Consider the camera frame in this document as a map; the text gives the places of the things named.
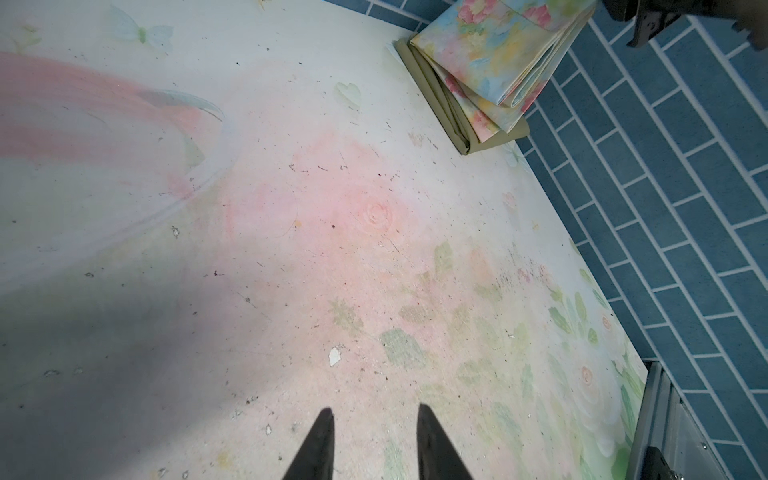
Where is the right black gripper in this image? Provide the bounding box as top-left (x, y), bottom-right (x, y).
top-left (602, 0), bottom-right (767, 51)

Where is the aluminium front mounting rail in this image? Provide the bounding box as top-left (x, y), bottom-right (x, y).
top-left (622, 362), bottom-right (727, 480)

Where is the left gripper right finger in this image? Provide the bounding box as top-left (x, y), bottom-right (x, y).
top-left (417, 403), bottom-right (473, 480)

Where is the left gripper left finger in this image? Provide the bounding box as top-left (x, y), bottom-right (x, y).
top-left (283, 408), bottom-right (335, 480)

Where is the olive green skirt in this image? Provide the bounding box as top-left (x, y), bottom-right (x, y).
top-left (394, 38), bottom-right (530, 155)

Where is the floral pastel skirt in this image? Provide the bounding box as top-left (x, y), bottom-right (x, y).
top-left (410, 0), bottom-right (598, 143)

